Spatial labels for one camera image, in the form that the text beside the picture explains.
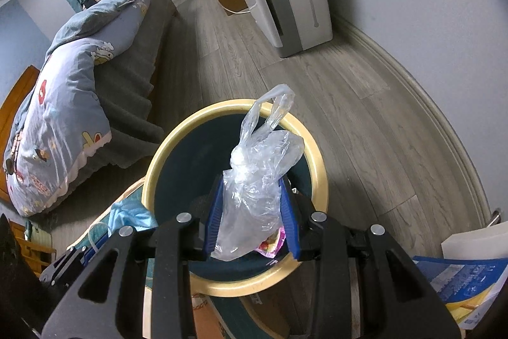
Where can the pink yellow snack wrapper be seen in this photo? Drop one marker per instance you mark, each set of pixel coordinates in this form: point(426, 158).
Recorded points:
point(272, 243)

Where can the blue face mask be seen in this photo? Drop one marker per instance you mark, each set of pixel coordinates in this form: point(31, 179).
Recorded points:
point(131, 216)

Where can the clear plastic bag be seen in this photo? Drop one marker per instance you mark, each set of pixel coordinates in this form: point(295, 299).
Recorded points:
point(254, 172)

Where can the blue bin with yellow rim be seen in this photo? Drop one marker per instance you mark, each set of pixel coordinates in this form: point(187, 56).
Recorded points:
point(178, 172)

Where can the blue printed duvet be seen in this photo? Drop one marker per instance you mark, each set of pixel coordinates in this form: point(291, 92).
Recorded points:
point(67, 92)

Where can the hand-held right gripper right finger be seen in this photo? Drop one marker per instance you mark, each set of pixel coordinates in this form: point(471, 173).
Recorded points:
point(291, 227)

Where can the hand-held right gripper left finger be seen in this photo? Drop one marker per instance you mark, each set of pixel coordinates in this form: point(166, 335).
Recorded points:
point(212, 220)

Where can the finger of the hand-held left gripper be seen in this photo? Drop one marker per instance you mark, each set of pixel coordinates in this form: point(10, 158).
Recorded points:
point(67, 263)

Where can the wooden chair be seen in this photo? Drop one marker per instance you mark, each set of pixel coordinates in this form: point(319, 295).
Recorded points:
point(31, 255)

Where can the blue and white box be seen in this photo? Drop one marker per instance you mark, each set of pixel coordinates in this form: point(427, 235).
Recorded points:
point(456, 277)

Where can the wooden bed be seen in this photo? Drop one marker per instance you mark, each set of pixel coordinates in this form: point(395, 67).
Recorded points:
point(135, 85)

